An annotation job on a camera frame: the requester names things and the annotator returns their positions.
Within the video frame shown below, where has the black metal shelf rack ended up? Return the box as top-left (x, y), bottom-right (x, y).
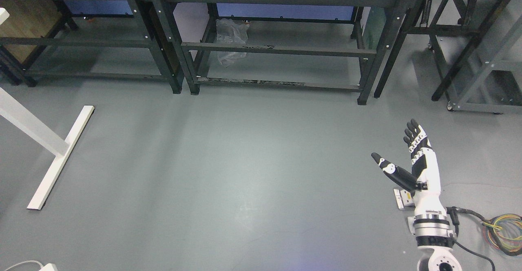
top-left (148, 0), bottom-right (412, 105)

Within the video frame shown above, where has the clear plastic bag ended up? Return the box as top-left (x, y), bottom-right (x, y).
top-left (216, 19), bottom-right (250, 67)

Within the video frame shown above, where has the grey cart with casters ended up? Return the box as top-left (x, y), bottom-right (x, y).
top-left (374, 0), bottom-right (522, 114)

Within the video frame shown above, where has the white power strip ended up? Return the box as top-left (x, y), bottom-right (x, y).
top-left (38, 263), bottom-right (58, 271)

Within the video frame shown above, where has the white grey cable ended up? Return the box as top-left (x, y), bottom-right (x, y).
top-left (3, 260), bottom-right (43, 271)

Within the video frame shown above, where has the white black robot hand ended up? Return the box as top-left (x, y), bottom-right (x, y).
top-left (371, 119), bottom-right (446, 216)

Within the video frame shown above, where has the coloured wire bundle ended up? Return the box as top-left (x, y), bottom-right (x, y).
top-left (482, 214), bottom-right (522, 257)

